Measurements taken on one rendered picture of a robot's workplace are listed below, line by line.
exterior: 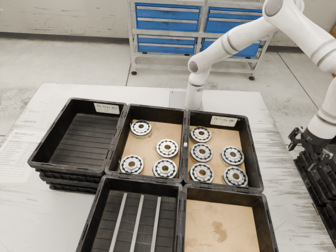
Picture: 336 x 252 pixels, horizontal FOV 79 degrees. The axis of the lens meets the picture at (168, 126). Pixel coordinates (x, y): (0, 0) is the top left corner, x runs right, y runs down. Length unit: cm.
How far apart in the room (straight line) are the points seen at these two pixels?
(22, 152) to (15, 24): 315
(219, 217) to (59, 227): 65
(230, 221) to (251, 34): 70
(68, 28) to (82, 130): 292
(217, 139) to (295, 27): 58
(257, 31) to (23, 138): 126
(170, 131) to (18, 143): 82
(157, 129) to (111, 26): 278
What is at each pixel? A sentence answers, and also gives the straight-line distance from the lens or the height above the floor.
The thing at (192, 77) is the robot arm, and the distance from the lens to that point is 111.
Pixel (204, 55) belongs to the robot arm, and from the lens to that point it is 98.
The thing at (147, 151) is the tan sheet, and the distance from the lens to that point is 97.
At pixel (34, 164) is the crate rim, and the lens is 93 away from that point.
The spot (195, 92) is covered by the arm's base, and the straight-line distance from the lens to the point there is 112.
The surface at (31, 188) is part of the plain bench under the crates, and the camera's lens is 117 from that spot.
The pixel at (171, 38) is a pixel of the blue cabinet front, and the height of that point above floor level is 52.
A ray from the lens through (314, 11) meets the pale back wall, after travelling 409.
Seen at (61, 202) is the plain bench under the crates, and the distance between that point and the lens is 107.
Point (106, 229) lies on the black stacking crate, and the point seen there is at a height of 83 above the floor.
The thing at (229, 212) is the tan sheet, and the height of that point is 83.
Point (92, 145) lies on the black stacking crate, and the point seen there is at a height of 83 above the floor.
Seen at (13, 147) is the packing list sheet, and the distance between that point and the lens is 136.
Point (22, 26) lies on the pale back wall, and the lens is 422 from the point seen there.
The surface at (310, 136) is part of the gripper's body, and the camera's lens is 77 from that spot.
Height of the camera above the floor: 162
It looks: 48 degrees down
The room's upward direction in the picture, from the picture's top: 4 degrees clockwise
